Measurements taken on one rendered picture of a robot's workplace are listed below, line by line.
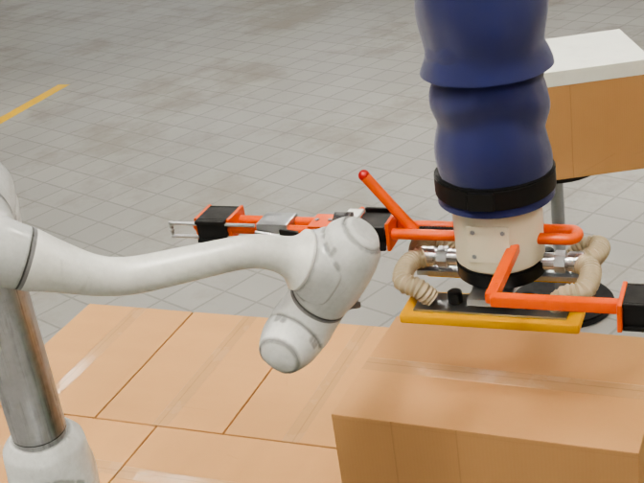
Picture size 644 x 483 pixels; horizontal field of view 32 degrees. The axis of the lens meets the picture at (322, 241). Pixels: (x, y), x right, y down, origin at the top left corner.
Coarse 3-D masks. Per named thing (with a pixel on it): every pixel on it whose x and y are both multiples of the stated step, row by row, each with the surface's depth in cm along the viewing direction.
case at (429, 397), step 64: (384, 384) 229; (448, 384) 225; (512, 384) 222; (576, 384) 219; (640, 384) 216; (384, 448) 220; (448, 448) 214; (512, 448) 208; (576, 448) 202; (640, 448) 199
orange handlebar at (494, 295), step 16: (304, 224) 229; (320, 224) 224; (400, 224) 221; (432, 224) 218; (448, 224) 217; (544, 224) 210; (560, 224) 210; (432, 240) 215; (448, 240) 214; (544, 240) 207; (560, 240) 205; (576, 240) 205; (512, 256) 201; (496, 272) 196; (496, 288) 190; (496, 304) 188; (512, 304) 187; (528, 304) 186; (544, 304) 185; (560, 304) 184; (576, 304) 183; (592, 304) 182; (608, 304) 181
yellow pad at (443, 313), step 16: (416, 304) 213; (432, 304) 212; (448, 304) 212; (464, 304) 211; (416, 320) 211; (432, 320) 210; (448, 320) 208; (464, 320) 207; (480, 320) 206; (496, 320) 205; (512, 320) 204; (528, 320) 203; (544, 320) 202; (560, 320) 201; (576, 320) 201
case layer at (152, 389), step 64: (128, 320) 357; (192, 320) 351; (256, 320) 345; (64, 384) 326; (128, 384) 321; (192, 384) 316; (256, 384) 312; (320, 384) 307; (0, 448) 300; (128, 448) 291; (192, 448) 288; (256, 448) 284; (320, 448) 280
